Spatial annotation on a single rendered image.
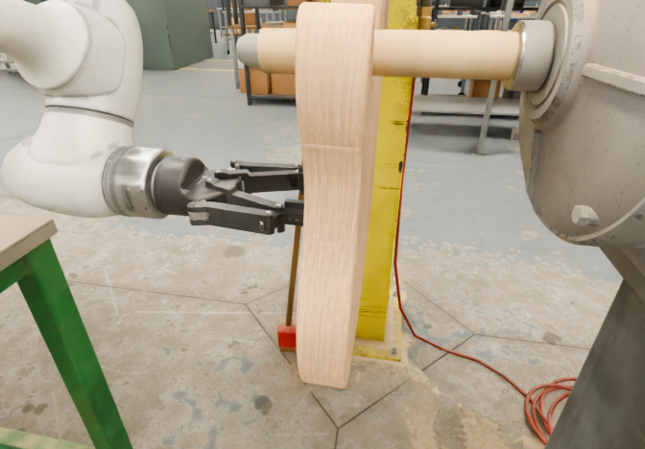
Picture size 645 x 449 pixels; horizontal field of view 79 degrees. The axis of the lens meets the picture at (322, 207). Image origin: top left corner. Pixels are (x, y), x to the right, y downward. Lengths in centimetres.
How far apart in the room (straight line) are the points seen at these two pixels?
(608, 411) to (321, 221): 41
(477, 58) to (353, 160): 11
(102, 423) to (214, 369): 64
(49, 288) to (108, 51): 49
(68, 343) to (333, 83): 83
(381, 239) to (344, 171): 113
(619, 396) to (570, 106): 37
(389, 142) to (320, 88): 101
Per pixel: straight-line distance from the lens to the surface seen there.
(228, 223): 44
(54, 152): 56
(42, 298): 90
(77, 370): 102
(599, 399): 61
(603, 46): 28
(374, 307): 160
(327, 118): 25
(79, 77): 55
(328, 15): 25
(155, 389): 172
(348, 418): 154
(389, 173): 129
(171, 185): 49
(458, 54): 30
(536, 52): 30
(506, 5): 370
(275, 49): 31
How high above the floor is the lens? 129
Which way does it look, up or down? 28 degrees down
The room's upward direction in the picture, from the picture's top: straight up
